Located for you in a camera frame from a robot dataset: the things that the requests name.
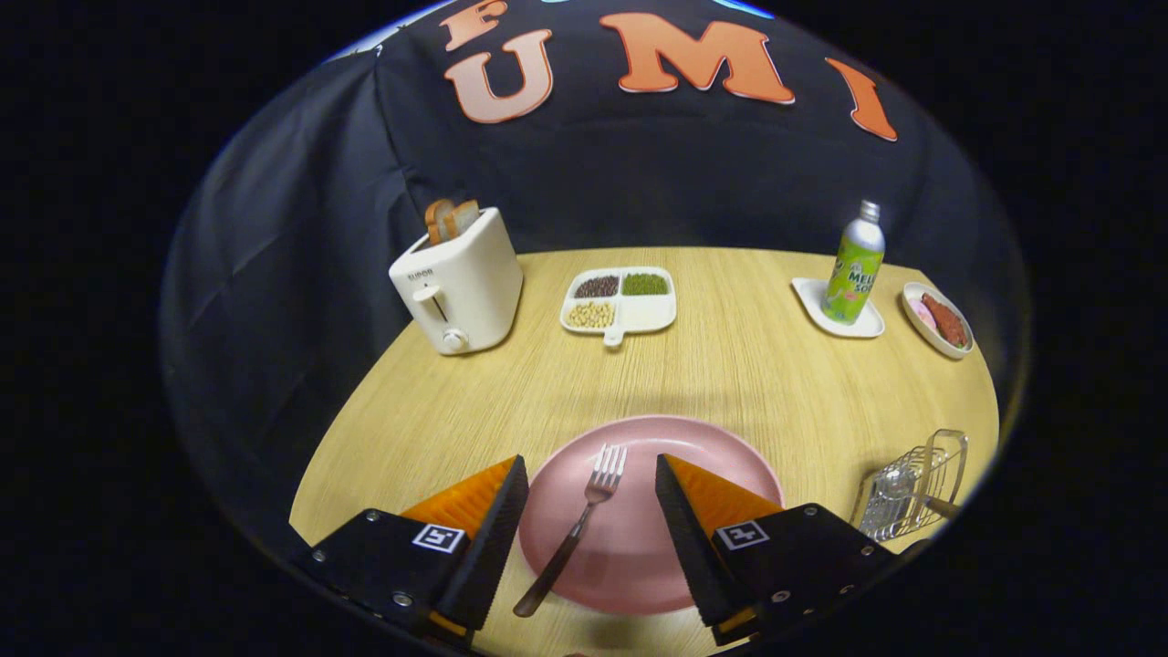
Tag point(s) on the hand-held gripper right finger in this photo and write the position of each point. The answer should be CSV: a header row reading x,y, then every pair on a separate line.
x,y
684,538

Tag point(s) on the green drink bottle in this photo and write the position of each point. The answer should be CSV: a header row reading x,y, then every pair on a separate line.
x,y
853,274

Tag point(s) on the small white oval bowl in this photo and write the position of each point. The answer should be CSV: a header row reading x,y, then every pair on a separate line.
x,y
917,333

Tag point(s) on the white divided dish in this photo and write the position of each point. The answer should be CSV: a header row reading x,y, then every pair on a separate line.
x,y
648,315

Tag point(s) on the pink round plate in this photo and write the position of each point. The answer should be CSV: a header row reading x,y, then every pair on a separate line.
x,y
630,547

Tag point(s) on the toast bread slice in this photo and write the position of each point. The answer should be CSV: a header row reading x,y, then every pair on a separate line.
x,y
464,217
436,219

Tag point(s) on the pile of dark red beans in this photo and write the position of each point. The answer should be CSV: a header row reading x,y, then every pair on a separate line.
x,y
598,286

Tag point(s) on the pile of yellow soybeans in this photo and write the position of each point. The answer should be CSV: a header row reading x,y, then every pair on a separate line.
x,y
591,315

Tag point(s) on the red meat piece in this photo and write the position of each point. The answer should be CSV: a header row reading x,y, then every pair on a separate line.
x,y
947,321

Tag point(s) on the white square coaster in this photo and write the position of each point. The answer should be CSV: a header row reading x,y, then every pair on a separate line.
x,y
812,297

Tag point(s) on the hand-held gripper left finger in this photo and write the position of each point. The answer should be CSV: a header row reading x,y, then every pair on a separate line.
x,y
497,538

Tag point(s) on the pile of green beans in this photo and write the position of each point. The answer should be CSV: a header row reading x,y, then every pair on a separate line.
x,y
645,284

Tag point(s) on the white toaster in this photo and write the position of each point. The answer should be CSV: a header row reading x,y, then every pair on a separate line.
x,y
474,292

